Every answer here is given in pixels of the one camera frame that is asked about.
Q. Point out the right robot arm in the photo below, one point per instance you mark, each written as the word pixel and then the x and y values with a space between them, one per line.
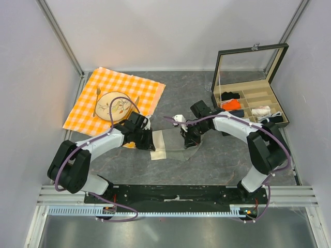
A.
pixel 267 148

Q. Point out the orange rolled underwear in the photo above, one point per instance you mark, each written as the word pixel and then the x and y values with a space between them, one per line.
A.
pixel 231 105

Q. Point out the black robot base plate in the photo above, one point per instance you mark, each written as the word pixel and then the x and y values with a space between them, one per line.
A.
pixel 182 197

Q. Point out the gold knife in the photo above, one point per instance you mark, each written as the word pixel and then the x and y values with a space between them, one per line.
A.
pixel 136 103

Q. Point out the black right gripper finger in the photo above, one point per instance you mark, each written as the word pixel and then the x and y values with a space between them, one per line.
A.
pixel 196 142
pixel 187 144

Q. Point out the black white rolled underwear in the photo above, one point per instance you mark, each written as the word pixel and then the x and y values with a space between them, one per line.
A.
pixel 275 118

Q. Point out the grey slotted cable duct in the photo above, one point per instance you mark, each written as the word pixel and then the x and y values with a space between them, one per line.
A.
pixel 101 211

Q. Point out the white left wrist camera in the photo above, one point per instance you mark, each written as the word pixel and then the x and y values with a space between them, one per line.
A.
pixel 146 125

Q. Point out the white pink rolled underwear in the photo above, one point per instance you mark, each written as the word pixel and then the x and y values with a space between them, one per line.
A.
pixel 261 111

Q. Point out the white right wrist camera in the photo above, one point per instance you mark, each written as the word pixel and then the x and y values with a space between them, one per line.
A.
pixel 179 120

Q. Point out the beige bird pattern plate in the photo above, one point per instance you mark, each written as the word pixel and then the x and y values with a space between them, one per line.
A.
pixel 120 106

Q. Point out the orange white checkered cloth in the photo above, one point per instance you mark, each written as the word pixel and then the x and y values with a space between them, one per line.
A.
pixel 81 118

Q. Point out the gold fork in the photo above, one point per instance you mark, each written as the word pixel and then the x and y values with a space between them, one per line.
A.
pixel 98 92

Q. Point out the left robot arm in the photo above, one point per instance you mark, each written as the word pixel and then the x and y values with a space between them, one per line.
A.
pixel 70 167

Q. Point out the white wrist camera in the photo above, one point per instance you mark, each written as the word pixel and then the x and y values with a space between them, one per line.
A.
pixel 179 120
pixel 146 125

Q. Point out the black compartment storage box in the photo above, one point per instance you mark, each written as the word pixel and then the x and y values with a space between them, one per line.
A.
pixel 249 72

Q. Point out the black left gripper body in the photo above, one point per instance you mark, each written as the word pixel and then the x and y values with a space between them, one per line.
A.
pixel 141 138

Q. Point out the navy rolled underwear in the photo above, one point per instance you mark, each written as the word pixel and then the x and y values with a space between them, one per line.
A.
pixel 238 113

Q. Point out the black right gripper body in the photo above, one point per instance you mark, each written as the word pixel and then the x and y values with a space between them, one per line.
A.
pixel 194 132

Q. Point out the grey cream underwear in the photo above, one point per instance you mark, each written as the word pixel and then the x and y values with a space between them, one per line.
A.
pixel 169 144

